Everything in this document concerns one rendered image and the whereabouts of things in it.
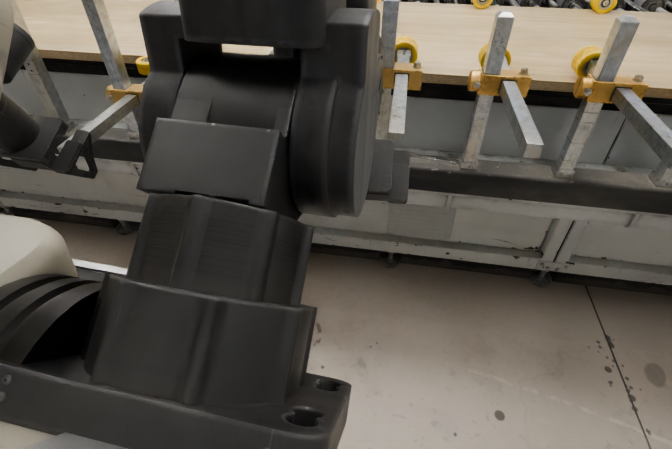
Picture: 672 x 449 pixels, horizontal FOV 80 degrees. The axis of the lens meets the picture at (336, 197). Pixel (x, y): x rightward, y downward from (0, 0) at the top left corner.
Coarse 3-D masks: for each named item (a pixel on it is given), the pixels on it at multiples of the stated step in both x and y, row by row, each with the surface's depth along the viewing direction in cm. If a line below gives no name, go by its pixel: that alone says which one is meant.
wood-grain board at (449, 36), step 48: (48, 0) 178; (144, 0) 178; (48, 48) 129; (96, 48) 129; (144, 48) 129; (240, 48) 129; (432, 48) 129; (480, 48) 129; (528, 48) 129; (576, 48) 129
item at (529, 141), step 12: (504, 60) 105; (504, 84) 93; (516, 84) 93; (504, 96) 91; (516, 96) 88; (516, 108) 83; (516, 120) 80; (528, 120) 79; (516, 132) 80; (528, 132) 76; (528, 144) 73; (540, 144) 72; (528, 156) 74
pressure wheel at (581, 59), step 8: (584, 48) 108; (592, 48) 106; (600, 48) 107; (576, 56) 109; (584, 56) 105; (592, 56) 105; (576, 64) 108; (584, 64) 106; (576, 72) 108; (584, 72) 108
